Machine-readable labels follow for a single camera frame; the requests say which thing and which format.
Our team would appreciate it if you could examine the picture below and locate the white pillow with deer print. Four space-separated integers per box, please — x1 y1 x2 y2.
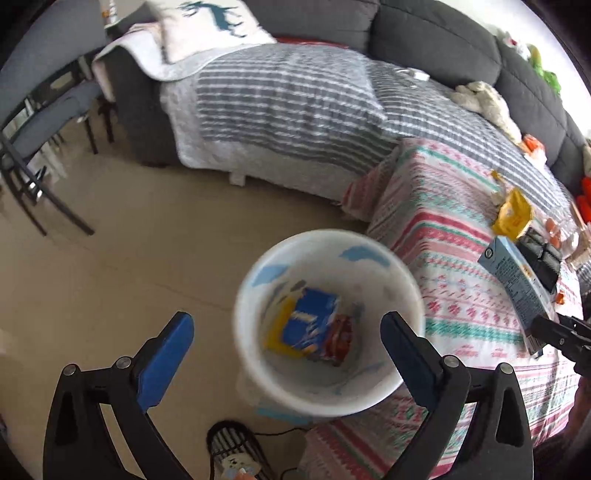
145 0 278 65

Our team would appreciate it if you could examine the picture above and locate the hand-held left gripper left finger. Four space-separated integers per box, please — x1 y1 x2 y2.
43 311 195 480

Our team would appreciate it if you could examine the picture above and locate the cream plush toy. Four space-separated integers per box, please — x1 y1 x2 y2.
450 80 522 144

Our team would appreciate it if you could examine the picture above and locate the red orange plush toy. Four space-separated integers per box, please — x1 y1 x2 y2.
577 178 591 222

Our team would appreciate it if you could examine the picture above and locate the black cable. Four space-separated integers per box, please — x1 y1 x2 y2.
252 425 315 439

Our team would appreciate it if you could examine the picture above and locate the white bin with blue prints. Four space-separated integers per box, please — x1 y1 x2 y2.
233 229 426 420

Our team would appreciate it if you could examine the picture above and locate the white red plush toy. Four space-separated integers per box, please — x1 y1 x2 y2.
501 32 529 58

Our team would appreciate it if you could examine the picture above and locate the red snack packet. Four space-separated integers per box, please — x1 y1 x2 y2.
318 314 355 367

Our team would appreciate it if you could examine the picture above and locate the white pink blanket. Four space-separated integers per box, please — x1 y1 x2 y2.
91 23 218 100

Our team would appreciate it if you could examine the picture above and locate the blue snack packet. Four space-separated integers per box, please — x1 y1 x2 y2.
281 288 342 358

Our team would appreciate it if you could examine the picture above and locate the flat yellow wrapper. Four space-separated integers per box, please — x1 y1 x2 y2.
264 298 301 358

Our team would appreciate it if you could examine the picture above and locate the orange white packet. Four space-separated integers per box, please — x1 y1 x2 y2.
522 134 548 160

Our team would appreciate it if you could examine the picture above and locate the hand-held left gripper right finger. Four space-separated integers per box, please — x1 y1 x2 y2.
380 311 534 480

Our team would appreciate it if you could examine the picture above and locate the dark grey sofa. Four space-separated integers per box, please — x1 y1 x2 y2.
108 0 591 199

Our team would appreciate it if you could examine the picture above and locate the large yellow paper bag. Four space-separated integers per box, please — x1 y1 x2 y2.
489 170 534 241

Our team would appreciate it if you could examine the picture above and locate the black ribbed heater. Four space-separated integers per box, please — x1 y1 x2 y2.
206 419 271 480

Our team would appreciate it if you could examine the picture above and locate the clear glass jar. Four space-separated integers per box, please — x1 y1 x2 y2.
561 217 591 268

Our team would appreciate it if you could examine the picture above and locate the grey striped quilt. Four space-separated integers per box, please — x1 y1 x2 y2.
159 44 578 232

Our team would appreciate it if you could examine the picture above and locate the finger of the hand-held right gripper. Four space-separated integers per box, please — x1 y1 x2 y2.
530 314 591 364

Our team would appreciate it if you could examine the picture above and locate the light blue carton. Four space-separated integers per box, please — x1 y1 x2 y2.
478 235 555 358

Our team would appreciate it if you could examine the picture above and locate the green plush toy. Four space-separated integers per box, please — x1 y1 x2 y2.
526 44 561 93

